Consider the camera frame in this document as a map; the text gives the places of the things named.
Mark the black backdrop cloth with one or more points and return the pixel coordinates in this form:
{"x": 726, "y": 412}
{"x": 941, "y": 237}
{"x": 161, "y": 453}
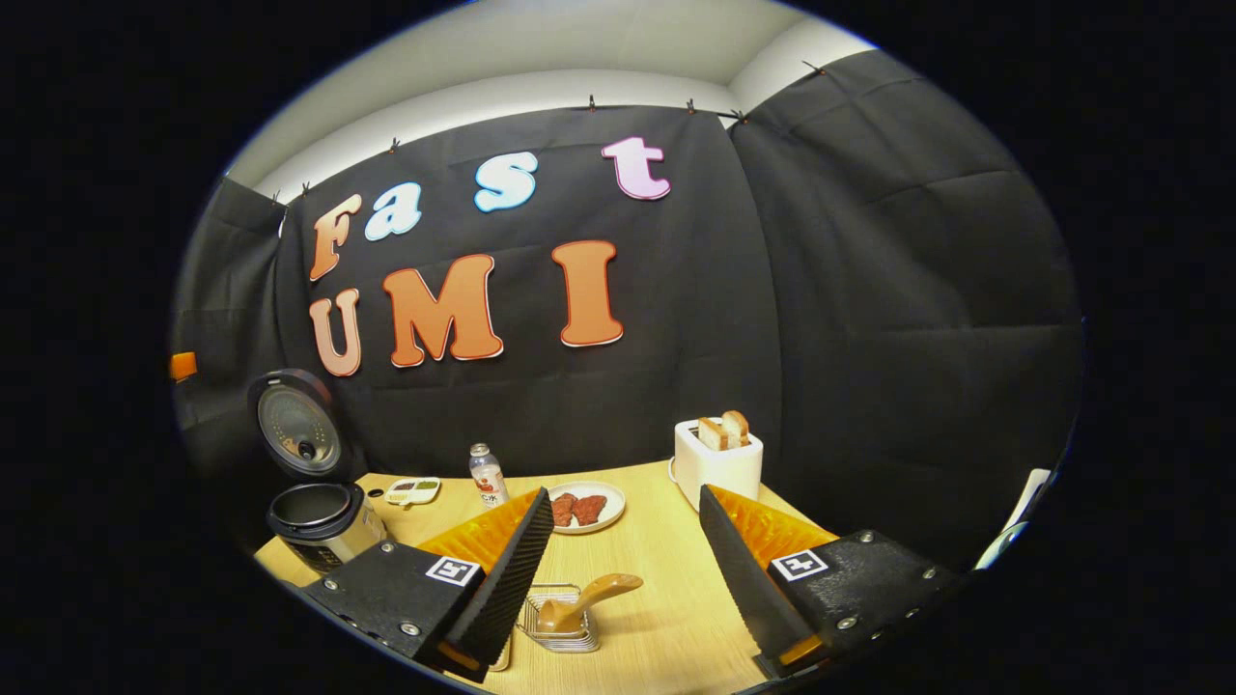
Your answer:
{"x": 821, "y": 290}

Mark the row of small backdrop clips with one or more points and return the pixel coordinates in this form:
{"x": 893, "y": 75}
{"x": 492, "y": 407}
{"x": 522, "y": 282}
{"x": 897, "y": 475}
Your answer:
{"x": 592, "y": 101}

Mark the small clear bottle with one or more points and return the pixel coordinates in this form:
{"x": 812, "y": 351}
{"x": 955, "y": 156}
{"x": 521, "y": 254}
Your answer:
{"x": 488, "y": 478}

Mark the red meat piece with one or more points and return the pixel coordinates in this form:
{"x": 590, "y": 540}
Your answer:
{"x": 563, "y": 510}
{"x": 589, "y": 509}

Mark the dark grey rice cooker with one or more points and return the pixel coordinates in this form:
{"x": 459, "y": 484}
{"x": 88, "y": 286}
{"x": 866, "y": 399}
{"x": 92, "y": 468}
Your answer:
{"x": 323, "y": 526}

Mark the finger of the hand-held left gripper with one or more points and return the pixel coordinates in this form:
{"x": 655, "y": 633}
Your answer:
{"x": 183, "y": 366}

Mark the toast slice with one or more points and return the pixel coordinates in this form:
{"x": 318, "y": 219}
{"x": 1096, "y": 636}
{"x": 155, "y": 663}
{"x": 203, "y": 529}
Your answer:
{"x": 736, "y": 428}
{"x": 713, "y": 434}

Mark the wooden spoon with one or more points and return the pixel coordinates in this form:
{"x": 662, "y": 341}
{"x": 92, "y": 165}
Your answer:
{"x": 594, "y": 591}

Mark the white divided seasoning dish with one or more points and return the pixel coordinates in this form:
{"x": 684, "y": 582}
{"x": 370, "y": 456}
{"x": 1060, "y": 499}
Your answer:
{"x": 412, "y": 492}

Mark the white toaster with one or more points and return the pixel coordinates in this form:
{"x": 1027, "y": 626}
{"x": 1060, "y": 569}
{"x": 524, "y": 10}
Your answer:
{"x": 715, "y": 473}

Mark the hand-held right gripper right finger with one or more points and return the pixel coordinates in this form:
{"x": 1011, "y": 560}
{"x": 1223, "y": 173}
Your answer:
{"x": 748, "y": 579}

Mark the cream rectangular container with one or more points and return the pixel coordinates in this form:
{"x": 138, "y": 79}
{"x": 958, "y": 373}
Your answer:
{"x": 502, "y": 661}

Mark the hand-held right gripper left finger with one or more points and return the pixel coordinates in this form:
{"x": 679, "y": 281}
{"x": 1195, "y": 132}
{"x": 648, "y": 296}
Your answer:
{"x": 507, "y": 579}

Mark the white plate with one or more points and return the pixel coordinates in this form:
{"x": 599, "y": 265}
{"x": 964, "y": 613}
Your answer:
{"x": 613, "y": 497}

